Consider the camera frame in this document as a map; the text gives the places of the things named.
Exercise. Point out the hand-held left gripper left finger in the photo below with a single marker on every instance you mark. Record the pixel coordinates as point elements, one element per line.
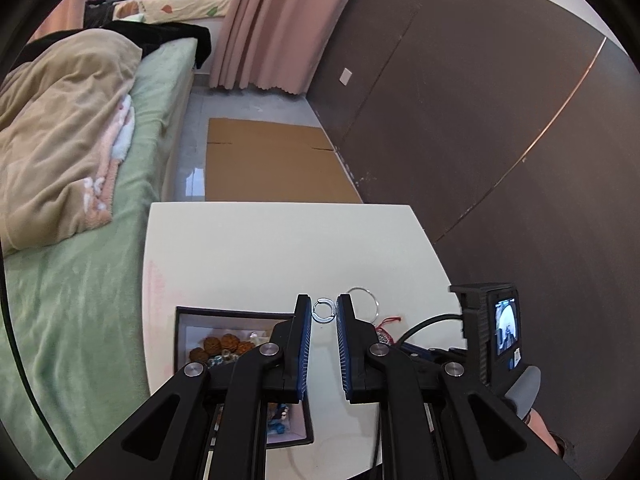
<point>303,350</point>

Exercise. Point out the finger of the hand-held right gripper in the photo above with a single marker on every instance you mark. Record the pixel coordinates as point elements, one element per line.
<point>425,352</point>

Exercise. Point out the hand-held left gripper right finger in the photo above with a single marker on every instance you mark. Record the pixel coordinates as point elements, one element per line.
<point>344,355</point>

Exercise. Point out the small silver hoop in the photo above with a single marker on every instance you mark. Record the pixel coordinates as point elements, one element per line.
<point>314,310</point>

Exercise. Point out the silver bangle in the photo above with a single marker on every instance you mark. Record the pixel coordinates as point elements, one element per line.
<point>364,288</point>

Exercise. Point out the black jewelry box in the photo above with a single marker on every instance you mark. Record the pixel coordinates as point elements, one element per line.
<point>200,325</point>

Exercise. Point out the person's right hand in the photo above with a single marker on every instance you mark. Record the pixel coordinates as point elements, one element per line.
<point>545,430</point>

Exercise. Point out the brown cardboard sheet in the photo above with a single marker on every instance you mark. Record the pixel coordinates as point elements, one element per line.
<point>270,160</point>

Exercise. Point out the bed with green sheet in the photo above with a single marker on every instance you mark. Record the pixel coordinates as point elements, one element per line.
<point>75,320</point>

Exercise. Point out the pink curtain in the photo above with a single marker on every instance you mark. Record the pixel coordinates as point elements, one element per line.
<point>62,12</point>
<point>270,25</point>

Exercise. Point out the beige blanket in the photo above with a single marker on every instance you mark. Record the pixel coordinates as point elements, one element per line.
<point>60,130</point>

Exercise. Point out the black clothing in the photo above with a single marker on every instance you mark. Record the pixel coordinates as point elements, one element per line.
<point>160,35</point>

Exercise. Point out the patterned cream bedding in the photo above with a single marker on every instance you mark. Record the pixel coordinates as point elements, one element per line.
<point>170,5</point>

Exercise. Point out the white wall switch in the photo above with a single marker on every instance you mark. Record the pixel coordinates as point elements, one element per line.
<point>345,76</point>

